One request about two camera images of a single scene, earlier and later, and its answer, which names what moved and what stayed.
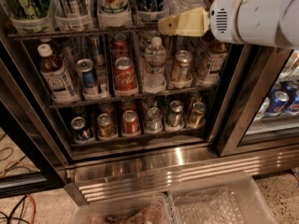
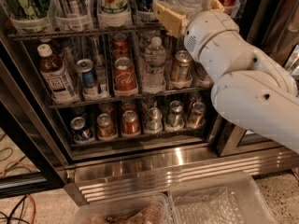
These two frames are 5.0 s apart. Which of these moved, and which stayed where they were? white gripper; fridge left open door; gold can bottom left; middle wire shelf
Moved: white gripper
Stayed: gold can bottom left; fridge left open door; middle wire shelf
